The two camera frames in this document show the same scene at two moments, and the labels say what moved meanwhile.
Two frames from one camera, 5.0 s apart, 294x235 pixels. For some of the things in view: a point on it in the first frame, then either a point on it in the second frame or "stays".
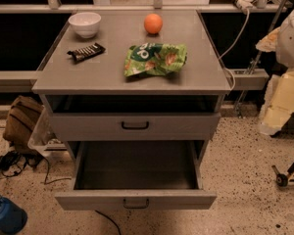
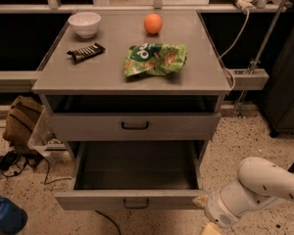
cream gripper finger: x=269 y=43 to x=216 y=211
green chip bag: x=155 y=59 stays
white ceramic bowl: x=85 y=23 stays
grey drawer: x=136 y=175 stays
